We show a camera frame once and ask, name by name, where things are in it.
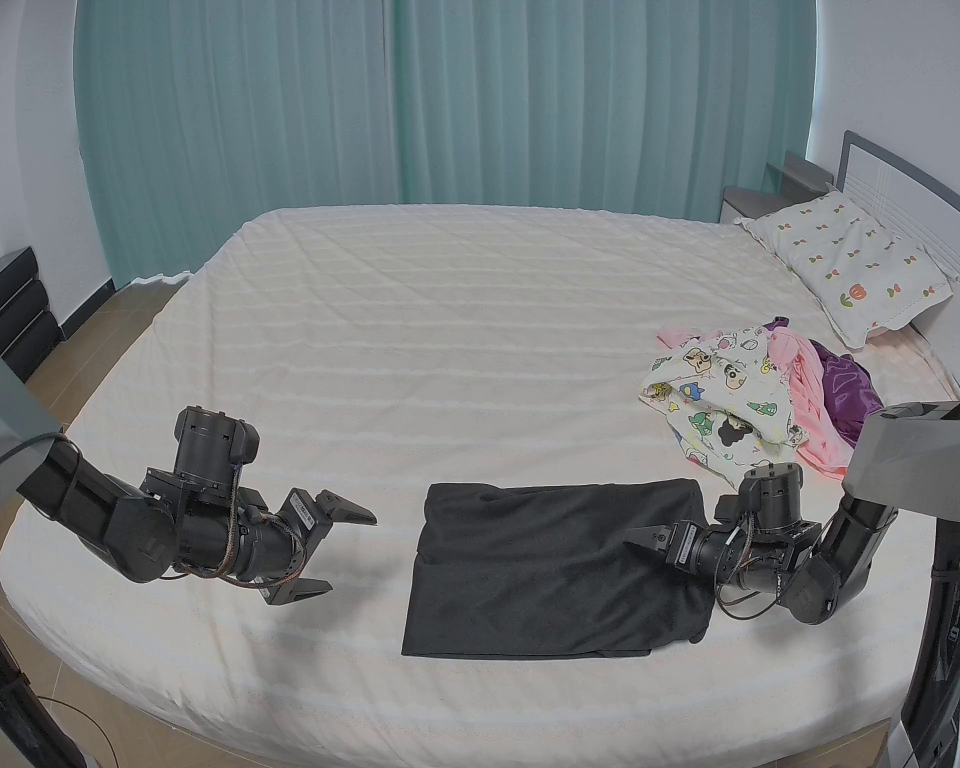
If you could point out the black T-shirt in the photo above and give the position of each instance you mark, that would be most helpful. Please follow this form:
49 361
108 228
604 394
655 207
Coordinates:
540 585

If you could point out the pink garment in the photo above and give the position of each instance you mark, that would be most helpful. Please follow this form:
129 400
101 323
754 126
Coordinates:
814 405

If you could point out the purple garment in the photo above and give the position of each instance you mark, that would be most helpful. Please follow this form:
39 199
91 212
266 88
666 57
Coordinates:
847 390

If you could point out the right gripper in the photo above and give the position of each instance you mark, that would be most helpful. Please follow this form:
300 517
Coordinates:
694 547

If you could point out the blue-green curtain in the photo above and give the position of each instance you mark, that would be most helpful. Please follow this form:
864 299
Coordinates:
600 97
240 120

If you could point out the white printed pillow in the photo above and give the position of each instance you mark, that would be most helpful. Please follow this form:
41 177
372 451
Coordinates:
855 262

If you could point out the bed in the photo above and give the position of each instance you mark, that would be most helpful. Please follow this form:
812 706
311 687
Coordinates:
450 337

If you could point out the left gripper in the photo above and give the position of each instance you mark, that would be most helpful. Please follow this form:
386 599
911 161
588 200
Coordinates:
277 544

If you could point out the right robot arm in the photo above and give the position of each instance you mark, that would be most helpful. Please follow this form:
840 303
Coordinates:
847 555

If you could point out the white printed garment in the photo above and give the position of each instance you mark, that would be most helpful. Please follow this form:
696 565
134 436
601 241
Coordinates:
720 390

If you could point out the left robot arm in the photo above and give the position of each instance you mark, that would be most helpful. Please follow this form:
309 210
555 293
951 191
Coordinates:
112 517

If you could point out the black chest of drawers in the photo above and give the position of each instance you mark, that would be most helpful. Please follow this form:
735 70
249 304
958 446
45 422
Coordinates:
22 315

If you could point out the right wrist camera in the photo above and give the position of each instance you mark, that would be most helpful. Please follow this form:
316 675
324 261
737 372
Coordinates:
729 510

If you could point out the grey bedside table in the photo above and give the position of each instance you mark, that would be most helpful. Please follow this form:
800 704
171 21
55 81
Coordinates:
757 202

